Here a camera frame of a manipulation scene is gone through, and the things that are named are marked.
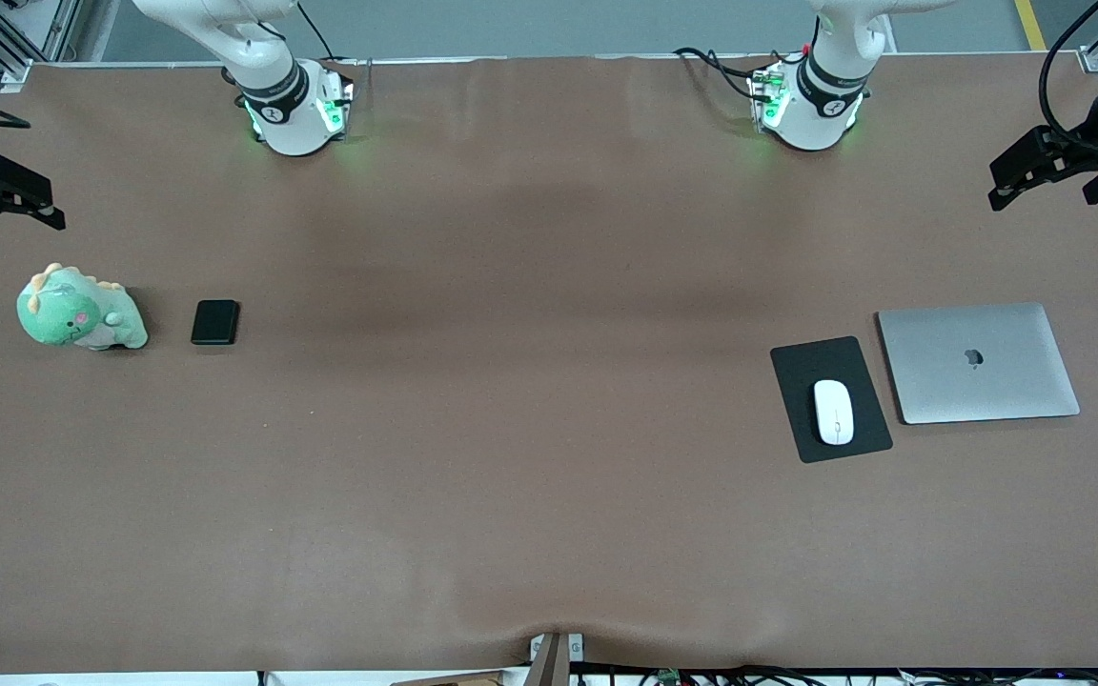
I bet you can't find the black phone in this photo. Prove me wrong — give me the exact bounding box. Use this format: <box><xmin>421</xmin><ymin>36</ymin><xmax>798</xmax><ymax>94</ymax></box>
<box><xmin>191</xmin><ymin>299</ymin><xmax>241</xmax><ymax>346</ymax></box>

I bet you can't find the white computer mouse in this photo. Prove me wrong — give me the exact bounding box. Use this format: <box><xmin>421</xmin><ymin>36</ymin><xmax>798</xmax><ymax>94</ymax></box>
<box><xmin>814</xmin><ymin>379</ymin><xmax>855</xmax><ymax>446</ymax></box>

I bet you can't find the black mouse pad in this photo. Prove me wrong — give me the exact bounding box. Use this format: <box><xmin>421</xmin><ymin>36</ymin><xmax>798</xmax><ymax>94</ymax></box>
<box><xmin>770</xmin><ymin>335</ymin><xmax>894</xmax><ymax>465</ymax></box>

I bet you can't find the green dinosaur plush toy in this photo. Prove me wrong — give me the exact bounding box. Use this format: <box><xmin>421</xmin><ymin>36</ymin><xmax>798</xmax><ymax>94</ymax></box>
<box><xmin>16</xmin><ymin>263</ymin><xmax>150</xmax><ymax>352</ymax></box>

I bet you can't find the silver laptop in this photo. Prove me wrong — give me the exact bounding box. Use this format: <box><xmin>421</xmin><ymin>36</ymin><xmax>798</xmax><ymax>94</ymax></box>
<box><xmin>876</xmin><ymin>303</ymin><xmax>1082</xmax><ymax>426</ymax></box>

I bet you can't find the brown table cover mat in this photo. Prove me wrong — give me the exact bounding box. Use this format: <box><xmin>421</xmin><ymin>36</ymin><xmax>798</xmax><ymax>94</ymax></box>
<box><xmin>0</xmin><ymin>52</ymin><xmax>1098</xmax><ymax>676</ymax></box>

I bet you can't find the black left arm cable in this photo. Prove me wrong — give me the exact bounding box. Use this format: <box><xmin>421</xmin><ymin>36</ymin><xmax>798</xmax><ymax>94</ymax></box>
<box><xmin>1038</xmin><ymin>0</ymin><xmax>1098</xmax><ymax>158</ymax></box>

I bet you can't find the thin black base cable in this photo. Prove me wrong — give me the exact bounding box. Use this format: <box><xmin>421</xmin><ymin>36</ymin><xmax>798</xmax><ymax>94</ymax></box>
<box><xmin>295</xmin><ymin>0</ymin><xmax>338</xmax><ymax>66</ymax></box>

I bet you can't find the black base cable bundle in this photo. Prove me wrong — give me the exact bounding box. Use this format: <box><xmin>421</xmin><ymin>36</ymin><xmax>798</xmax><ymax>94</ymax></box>
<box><xmin>673</xmin><ymin>46</ymin><xmax>779</xmax><ymax>101</ymax></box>

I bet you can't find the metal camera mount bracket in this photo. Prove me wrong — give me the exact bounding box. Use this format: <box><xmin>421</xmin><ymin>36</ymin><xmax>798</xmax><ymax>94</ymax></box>
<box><xmin>528</xmin><ymin>632</ymin><xmax>585</xmax><ymax>686</ymax></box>

